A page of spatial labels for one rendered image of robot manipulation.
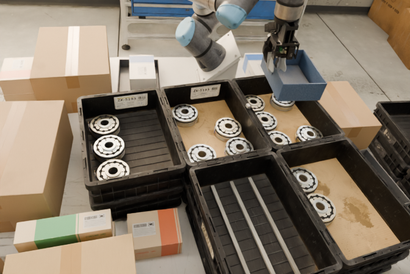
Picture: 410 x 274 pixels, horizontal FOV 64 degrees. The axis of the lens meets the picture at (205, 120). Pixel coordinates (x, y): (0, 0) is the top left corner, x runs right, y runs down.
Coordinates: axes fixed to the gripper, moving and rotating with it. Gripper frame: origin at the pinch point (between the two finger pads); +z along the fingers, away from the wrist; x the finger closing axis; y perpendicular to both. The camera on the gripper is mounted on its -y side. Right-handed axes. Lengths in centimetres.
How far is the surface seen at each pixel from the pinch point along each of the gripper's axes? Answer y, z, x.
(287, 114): -9.4, 30.6, 14.9
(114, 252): 47, 19, -52
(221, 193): 27.3, 28.2, -20.1
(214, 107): -14.6, 28.3, -15.8
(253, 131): 6.8, 22.0, -5.2
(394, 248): 54, 21, 22
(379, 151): -23, 80, 86
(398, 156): -11, 71, 86
